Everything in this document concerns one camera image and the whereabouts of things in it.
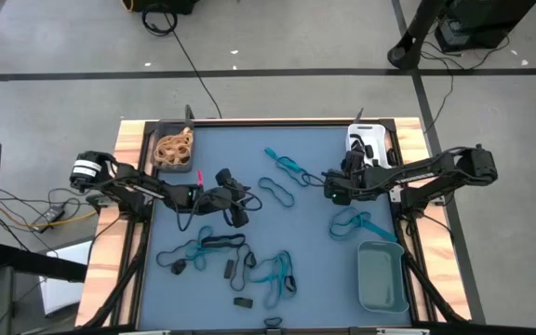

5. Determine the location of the dark grey plastic basket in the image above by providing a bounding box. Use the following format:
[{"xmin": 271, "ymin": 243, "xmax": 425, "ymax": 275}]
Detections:
[{"xmin": 151, "ymin": 119, "xmax": 196, "ymax": 174}]

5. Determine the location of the black box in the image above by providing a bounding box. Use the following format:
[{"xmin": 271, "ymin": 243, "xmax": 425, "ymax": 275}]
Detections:
[{"xmin": 121, "ymin": 0, "xmax": 200, "ymax": 15}]

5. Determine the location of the white bracket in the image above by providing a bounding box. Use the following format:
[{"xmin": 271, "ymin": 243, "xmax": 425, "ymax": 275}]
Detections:
[
  {"xmin": 118, "ymin": 328, "xmax": 171, "ymax": 335},
  {"xmin": 377, "ymin": 328, "xmax": 431, "ymax": 335}
]

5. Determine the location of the black floor cable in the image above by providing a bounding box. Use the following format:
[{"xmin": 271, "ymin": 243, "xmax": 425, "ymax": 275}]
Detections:
[
  {"xmin": 0, "ymin": 185, "xmax": 111, "ymax": 243},
  {"xmin": 141, "ymin": 2, "xmax": 223, "ymax": 120},
  {"xmin": 419, "ymin": 34, "xmax": 512, "ymax": 136}
]

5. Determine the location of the tan rubber band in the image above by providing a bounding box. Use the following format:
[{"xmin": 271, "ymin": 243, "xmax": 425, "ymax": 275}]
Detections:
[
  {"xmin": 154, "ymin": 134, "xmax": 176, "ymax": 167},
  {"xmin": 174, "ymin": 127, "xmax": 194, "ymax": 150},
  {"xmin": 155, "ymin": 132, "xmax": 190, "ymax": 154},
  {"xmin": 169, "ymin": 146, "xmax": 194, "ymax": 168}
]

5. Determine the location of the black stand bar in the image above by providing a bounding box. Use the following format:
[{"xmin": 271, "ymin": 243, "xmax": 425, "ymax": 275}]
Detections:
[{"xmin": 0, "ymin": 242, "xmax": 88, "ymax": 284}]

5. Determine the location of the grey-green plastic basket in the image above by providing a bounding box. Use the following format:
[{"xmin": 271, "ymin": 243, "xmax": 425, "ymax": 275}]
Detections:
[{"xmin": 356, "ymin": 240, "xmax": 410, "ymax": 315}]

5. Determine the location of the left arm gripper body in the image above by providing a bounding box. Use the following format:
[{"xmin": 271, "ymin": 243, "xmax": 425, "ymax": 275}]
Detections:
[{"xmin": 201, "ymin": 184, "xmax": 241, "ymax": 214}]

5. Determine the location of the black equipment case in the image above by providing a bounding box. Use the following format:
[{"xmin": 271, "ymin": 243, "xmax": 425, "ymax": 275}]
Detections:
[{"xmin": 434, "ymin": 0, "xmax": 536, "ymax": 53}]

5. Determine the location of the yellow cable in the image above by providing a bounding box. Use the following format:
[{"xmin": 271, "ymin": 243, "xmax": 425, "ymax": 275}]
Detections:
[{"xmin": 0, "ymin": 204, "xmax": 100, "ymax": 233}]

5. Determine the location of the black pole stand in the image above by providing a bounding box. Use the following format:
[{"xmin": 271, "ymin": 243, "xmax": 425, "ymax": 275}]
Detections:
[{"xmin": 387, "ymin": 0, "xmax": 453, "ymax": 71}]

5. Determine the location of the white plastic basket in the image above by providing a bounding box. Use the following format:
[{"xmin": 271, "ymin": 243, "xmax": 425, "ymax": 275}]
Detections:
[{"xmin": 345, "ymin": 123, "xmax": 388, "ymax": 169}]

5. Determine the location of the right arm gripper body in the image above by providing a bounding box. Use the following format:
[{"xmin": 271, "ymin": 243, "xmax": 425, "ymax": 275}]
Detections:
[{"xmin": 323, "ymin": 169, "xmax": 360, "ymax": 206}]

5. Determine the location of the black aluminium table frame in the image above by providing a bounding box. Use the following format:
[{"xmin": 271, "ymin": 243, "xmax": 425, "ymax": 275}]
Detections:
[{"xmin": 79, "ymin": 116, "xmax": 476, "ymax": 335}]

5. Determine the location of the black power adapter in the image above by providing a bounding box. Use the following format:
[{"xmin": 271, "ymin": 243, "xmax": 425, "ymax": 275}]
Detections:
[{"xmin": 32, "ymin": 207, "xmax": 68, "ymax": 228}]

